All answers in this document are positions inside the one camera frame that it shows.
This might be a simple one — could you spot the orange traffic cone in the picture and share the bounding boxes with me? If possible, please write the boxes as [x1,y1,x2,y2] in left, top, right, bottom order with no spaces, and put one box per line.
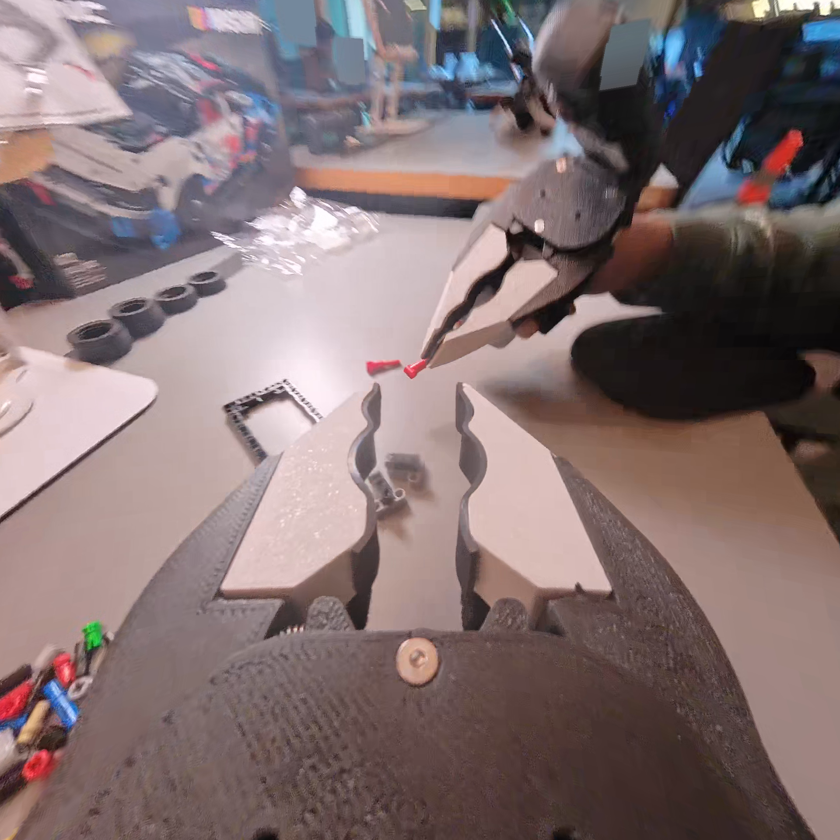
[735,128,805,204]

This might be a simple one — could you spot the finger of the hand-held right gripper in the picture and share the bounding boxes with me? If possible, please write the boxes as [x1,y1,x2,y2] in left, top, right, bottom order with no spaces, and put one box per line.
[425,258,560,371]
[422,226,519,361]

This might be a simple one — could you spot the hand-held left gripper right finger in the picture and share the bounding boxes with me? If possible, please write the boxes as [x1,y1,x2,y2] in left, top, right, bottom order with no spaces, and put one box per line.
[454,382,614,624]

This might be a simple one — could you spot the pale stand with dark panel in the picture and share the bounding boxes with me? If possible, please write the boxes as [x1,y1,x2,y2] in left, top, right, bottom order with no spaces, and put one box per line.
[354,0,434,139]

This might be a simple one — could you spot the wooden edged table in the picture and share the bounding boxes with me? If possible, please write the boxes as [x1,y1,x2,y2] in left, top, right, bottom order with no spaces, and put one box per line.
[289,112,677,204]

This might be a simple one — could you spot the grey lego connector assembly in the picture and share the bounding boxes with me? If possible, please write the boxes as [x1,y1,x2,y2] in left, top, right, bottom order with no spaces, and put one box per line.
[385,453,426,490]

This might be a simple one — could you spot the black device with green lights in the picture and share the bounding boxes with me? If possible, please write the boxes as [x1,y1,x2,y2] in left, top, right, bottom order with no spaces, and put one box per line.
[298,108,362,155]

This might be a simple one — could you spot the grey and black lego assembly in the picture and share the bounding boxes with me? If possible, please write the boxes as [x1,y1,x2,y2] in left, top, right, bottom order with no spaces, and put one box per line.
[364,469,409,519]

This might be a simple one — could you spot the car printed lego box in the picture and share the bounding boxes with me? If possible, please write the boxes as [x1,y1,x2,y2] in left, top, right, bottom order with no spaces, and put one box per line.
[0,49,283,309]

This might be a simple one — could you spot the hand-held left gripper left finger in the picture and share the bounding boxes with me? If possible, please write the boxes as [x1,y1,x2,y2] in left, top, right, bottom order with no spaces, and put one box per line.
[218,382,383,624]

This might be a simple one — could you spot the black rectangular lego frame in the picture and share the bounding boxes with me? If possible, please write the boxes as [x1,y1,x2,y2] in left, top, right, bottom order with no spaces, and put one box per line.
[223,378,324,463]

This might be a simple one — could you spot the pile of small lego pieces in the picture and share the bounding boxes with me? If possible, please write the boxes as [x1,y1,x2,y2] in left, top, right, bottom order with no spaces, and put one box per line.
[0,620,112,808]

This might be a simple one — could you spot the black and white device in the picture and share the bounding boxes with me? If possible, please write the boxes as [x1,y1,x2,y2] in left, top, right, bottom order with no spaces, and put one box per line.
[492,33,559,135]

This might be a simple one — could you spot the empty clear plastic bag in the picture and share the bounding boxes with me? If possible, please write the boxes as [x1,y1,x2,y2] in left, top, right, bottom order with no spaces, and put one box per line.
[213,187,382,277]

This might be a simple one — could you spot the person's right hand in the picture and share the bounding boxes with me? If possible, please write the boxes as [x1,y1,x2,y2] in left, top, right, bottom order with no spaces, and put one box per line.
[515,213,678,340]

